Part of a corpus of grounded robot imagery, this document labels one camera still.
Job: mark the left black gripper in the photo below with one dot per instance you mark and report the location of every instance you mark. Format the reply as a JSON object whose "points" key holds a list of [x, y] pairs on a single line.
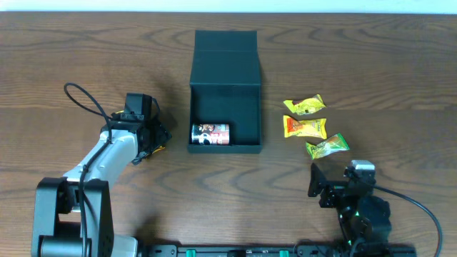
{"points": [[157, 133]]}

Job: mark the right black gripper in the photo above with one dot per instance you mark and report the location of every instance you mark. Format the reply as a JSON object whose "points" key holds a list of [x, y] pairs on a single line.
{"points": [[330, 190]]}

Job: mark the orange biscuit packet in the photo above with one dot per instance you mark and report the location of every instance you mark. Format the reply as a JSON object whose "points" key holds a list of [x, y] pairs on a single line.
{"points": [[159, 150]]}

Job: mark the red Pringles can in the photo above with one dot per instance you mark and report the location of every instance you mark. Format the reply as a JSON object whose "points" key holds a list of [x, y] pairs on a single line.
{"points": [[210, 134]]}

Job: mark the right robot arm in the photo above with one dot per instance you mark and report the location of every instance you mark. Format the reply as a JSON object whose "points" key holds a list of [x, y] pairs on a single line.
{"points": [[364, 219]]}

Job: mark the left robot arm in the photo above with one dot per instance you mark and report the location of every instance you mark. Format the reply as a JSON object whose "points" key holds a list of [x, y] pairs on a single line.
{"points": [[72, 213]]}

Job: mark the green yellow snack packet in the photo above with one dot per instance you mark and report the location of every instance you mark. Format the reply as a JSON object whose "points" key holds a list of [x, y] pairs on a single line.
{"points": [[334, 144]]}

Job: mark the yellow peanut butter packet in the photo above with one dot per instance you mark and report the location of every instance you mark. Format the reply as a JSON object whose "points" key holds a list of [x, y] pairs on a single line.
{"points": [[305, 128]]}

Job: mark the yellow chocolate snack packet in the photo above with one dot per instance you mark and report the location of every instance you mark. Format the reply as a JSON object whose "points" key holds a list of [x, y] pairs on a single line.
{"points": [[306, 106]]}

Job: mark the dark green open box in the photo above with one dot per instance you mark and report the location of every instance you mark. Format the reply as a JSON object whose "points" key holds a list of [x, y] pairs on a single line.
{"points": [[225, 85]]}

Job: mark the black mounting rail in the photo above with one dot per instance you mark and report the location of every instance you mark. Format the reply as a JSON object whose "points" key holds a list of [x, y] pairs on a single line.
{"points": [[303, 250]]}

